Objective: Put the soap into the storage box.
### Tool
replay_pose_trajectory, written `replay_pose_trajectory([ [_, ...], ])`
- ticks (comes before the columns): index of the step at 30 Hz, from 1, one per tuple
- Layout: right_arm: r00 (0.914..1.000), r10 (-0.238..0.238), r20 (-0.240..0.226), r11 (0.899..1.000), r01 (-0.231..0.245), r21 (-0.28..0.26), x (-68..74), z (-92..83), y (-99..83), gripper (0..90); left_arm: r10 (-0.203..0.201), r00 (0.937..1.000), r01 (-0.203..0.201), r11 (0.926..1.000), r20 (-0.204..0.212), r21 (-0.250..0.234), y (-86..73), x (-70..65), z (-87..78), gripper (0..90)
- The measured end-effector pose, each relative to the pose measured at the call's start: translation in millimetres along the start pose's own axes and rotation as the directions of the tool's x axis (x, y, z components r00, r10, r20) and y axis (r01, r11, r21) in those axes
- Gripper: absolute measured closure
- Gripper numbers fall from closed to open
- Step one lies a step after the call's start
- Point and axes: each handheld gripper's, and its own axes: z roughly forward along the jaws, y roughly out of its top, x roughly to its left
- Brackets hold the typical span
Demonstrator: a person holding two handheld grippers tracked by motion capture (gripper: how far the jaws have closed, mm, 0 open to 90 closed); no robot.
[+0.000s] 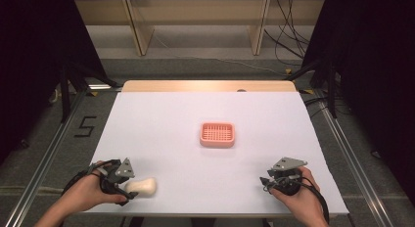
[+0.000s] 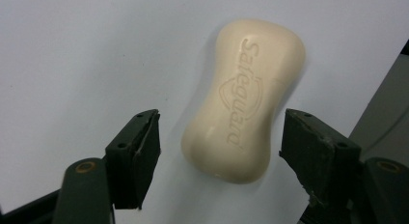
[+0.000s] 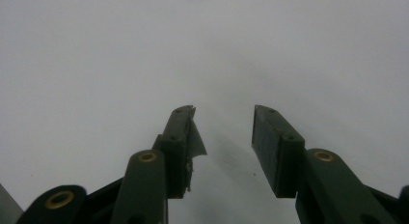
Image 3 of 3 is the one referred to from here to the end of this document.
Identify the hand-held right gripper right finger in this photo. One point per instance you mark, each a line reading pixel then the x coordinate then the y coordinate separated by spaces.
pixel 283 159

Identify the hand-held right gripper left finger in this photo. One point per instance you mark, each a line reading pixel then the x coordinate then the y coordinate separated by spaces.
pixel 175 153

